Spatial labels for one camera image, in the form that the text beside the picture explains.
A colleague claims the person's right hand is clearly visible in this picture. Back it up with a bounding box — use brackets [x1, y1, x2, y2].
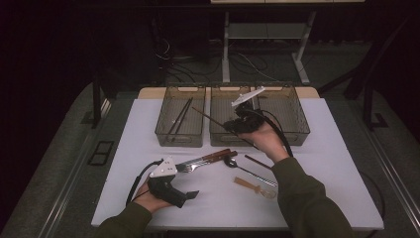
[237, 119, 290, 164]

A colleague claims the black rectangular floor frame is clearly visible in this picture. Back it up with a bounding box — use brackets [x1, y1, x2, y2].
[86, 140, 115, 167]

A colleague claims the brown translucent plastic bin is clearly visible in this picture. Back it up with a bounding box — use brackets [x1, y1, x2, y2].
[254, 83, 311, 147]
[209, 84, 258, 148]
[155, 84, 207, 148]

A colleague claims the thin black cable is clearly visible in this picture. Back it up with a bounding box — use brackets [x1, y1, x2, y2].
[360, 171, 386, 220]

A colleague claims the metal spoon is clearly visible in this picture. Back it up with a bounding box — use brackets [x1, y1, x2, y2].
[223, 155, 278, 188]

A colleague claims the wooden-handled metal fork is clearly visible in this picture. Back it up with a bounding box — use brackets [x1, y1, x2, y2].
[176, 148, 233, 172]
[179, 150, 239, 175]

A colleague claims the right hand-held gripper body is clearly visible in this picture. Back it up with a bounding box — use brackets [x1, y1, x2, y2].
[223, 86, 266, 135]

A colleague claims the grey metal desk frame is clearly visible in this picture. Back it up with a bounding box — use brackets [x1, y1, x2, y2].
[221, 11, 317, 86]

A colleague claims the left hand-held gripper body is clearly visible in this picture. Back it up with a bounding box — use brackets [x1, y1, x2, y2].
[147, 156, 189, 209]

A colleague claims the person's left hand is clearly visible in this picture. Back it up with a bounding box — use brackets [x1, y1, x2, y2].
[132, 179, 173, 214]

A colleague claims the white table cover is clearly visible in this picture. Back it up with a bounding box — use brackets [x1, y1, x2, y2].
[90, 97, 385, 231]

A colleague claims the right hand-held gripper cable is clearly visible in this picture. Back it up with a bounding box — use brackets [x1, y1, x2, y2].
[250, 107, 294, 159]

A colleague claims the black metal stand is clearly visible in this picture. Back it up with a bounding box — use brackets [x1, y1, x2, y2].
[91, 70, 117, 130]
[318, 13, 420, 132]

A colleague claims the tangle of floor cables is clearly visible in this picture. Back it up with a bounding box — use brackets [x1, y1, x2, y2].
[153, 36, 276, 83]

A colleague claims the black chopstick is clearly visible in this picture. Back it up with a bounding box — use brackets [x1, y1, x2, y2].
[167, 96, 192, 136]
[171, 97, 195, 137]

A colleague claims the left hand-held gripper cable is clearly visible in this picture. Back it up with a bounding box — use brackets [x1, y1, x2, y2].
[125, 159, 164, 206]

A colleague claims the hand-held gripper cable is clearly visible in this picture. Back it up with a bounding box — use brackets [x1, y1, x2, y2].
[125, 159, 164, 206]
[250, 107, 294, 159]

